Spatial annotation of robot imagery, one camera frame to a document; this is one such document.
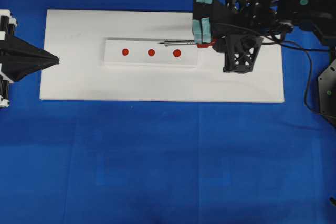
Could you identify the blue table cloth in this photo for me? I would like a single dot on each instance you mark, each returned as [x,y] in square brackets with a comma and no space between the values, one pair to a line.
[161,162]

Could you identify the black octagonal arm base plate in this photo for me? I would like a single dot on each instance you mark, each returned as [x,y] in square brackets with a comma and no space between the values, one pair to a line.
[326,87]

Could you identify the left red dot mark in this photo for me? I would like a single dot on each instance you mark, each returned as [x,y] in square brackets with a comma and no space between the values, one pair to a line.
[125,52]

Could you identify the middle red dot mark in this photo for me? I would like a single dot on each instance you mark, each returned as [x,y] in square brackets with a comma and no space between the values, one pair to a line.
[151,52]

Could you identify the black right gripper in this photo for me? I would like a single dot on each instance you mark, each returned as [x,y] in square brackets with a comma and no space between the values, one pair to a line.
[255,18]

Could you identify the red dot mark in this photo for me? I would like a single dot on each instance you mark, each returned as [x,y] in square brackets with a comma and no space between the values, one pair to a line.
[151,52]
[176,53]
[125,52]

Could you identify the black truss camera mount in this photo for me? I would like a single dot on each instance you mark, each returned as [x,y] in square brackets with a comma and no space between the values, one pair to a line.
[241,53]

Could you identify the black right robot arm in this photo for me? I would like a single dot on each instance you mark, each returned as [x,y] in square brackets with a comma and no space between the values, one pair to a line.
[316,16]

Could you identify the small white raised board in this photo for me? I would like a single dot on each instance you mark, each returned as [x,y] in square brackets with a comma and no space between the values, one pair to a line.
[138,54]

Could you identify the right red dot mark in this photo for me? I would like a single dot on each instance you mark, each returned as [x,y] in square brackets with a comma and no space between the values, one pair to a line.
[176,53]

